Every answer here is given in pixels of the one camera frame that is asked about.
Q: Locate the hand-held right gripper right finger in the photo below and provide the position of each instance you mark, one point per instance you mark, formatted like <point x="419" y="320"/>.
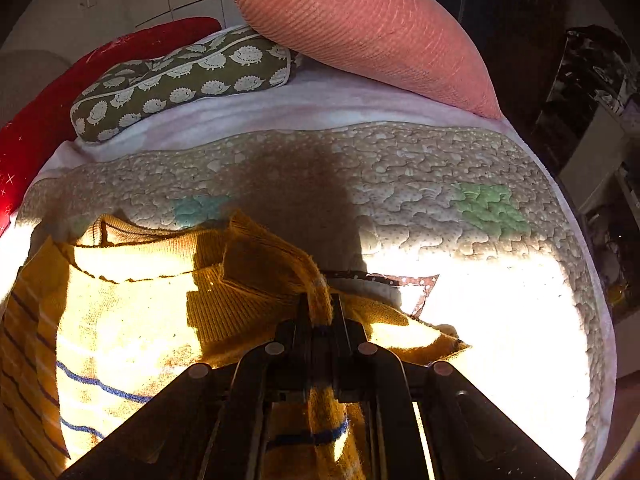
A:
<point x="337" y="310"/>

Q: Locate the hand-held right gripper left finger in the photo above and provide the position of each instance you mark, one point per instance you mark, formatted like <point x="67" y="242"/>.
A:
<point x="304" y="310"/>

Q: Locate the yellow striped knit sweater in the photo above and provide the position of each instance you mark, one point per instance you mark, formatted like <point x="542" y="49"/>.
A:
<point x="135" y="310"/>

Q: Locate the dark rack with clothes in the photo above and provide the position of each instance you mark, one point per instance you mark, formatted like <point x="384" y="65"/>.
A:
<point x="585" y="70"/>

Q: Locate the green hedgehog print pillow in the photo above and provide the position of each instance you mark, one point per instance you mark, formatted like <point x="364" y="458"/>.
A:
<point x="200" y="77"/>

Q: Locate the pink ribbed pillow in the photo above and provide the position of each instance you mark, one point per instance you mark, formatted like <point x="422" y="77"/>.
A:
<point x="360" y="25"/>

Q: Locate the white shelf unit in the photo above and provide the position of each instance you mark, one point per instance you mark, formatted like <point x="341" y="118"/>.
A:
<point x="605" y="200"/>

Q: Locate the red cushion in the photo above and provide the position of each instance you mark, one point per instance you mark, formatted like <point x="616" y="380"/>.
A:
<point x="50" y="115"/>

